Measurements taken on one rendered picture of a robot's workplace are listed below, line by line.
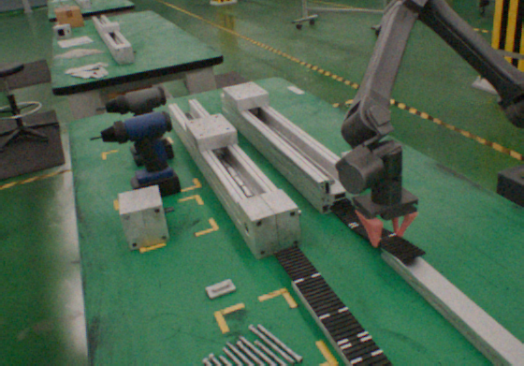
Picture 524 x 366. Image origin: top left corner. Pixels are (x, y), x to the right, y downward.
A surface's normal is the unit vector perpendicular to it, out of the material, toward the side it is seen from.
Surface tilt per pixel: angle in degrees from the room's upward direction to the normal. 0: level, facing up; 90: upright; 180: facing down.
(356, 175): 90
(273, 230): 90
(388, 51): 45
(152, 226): 90
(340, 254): 0
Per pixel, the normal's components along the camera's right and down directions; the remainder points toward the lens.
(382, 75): 0.35, -0.44
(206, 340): -0.11, -0.89
